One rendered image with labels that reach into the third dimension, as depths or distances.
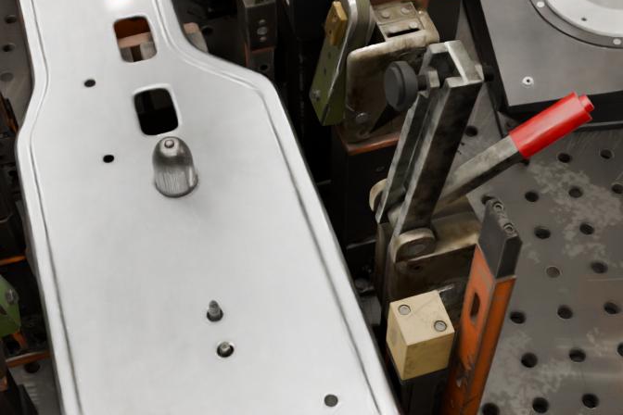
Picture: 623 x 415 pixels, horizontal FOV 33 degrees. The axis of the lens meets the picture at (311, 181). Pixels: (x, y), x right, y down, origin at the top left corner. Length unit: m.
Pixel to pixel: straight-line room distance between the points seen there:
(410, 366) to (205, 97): 0.31
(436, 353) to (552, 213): 0.52
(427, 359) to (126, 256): 0.24
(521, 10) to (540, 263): 0.32
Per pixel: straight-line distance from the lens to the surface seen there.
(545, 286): 1.16
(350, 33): 0.83
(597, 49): 1.29
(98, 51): 0.95
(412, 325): 0.70
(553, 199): 1.23
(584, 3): 1.32
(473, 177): 0.73
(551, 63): 1.27
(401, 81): 0.62
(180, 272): 0.80
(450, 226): 0.76
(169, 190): 0.84
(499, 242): 0.59
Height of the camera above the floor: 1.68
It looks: 54 degrees down
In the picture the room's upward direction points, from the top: 1 degrees counter-clockwise
